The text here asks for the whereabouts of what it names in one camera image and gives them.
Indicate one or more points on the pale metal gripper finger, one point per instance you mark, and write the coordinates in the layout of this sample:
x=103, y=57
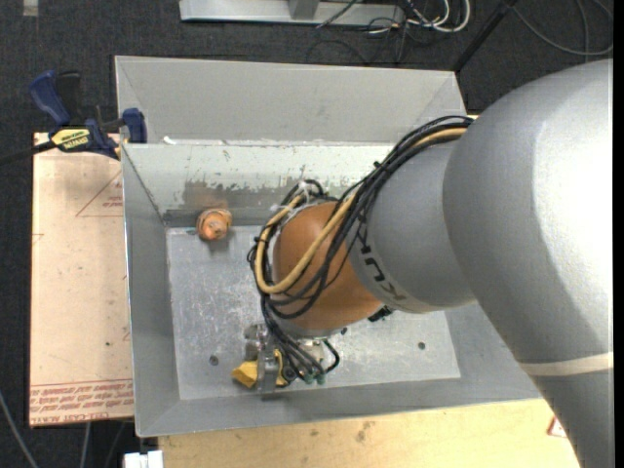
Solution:
x=267, y=371
x=253, y=341

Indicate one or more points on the yellow crumpled thing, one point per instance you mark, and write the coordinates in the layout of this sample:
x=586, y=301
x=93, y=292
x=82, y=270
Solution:
x=245, y=373

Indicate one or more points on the grey metal bin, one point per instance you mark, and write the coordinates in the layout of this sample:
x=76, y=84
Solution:
x=219, y=300

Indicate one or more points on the orange toy food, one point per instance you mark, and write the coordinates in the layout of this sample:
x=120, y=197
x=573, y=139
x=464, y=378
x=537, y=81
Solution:
x=213, y=224

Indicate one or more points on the brown cardboard board, red print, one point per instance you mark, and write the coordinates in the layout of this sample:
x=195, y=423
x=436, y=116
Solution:
x=78, y=285

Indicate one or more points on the black cylinder on white bracket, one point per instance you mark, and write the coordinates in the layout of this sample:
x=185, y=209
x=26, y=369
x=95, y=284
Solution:
x=379, y=314

